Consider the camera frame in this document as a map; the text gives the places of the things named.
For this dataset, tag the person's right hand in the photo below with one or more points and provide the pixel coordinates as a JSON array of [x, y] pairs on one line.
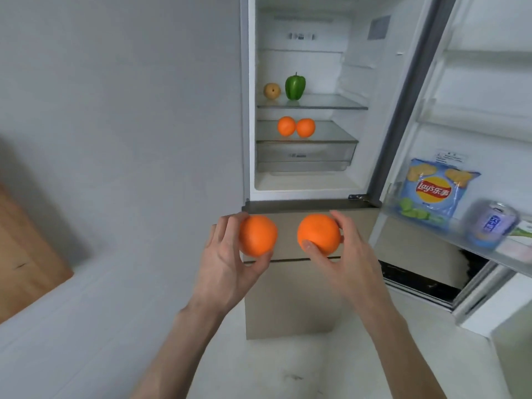
[[353, 278]]

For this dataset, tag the person's left hand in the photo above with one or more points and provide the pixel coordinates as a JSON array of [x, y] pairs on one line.
[[220, 278]]

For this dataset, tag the person's left thumb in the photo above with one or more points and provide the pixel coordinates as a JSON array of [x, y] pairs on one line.
[[261, 263]]

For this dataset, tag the person's left middle finger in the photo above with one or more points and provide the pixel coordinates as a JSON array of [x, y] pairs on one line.
[[221, 230]]

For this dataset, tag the person's right thumb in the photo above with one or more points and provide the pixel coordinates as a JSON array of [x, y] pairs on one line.
[[315, 253]]

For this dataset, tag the orange fruit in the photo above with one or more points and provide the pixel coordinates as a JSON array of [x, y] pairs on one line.
[[319, 233], [257, 236], [306, 127], [286, 126]]

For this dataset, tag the person's right forearm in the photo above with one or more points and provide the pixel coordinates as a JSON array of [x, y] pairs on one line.
[[399, 357]]

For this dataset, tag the person's left forearm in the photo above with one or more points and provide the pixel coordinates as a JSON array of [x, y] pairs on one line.
[[178, 357]]

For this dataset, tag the beige freezer drawer front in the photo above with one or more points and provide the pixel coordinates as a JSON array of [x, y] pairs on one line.
[[291, 295]]

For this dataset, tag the clear crisper drawer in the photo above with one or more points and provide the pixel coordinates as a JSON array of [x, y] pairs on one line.
[[307, 155]]

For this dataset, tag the clear door bin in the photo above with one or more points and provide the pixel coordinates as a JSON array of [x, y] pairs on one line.
[[415, 222]]

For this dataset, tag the glass fridge shelf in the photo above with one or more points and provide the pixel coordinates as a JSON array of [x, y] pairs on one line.
[[328, 102], [332, 130]]

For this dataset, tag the blue chips bag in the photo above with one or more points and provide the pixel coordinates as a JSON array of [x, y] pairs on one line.
[[436, 191]]

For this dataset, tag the yellow brown pear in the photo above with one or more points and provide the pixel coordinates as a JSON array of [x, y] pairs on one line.
[[272, 91]]

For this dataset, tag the green bell pepper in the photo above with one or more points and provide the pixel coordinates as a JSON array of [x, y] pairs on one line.
[[295, 87]]

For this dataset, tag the white fridge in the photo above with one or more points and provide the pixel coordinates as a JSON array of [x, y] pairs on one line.
[[374, 99]]

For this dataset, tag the white label sticker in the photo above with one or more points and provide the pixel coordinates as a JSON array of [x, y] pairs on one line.
[[451, 156]]

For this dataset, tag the blue white drink can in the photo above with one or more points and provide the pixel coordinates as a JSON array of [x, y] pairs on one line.
[[490, 224]]

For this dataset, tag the wooden furniture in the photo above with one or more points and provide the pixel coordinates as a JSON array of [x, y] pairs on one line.
[[25, 261]]

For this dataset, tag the white cabinet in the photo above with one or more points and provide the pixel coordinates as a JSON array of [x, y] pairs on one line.
[[507, 328]]

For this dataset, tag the white green packet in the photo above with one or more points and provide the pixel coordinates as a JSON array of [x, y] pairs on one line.
[[521, 238]]

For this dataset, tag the white fridge door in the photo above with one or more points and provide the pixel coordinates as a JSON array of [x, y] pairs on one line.
[[478, 99]]

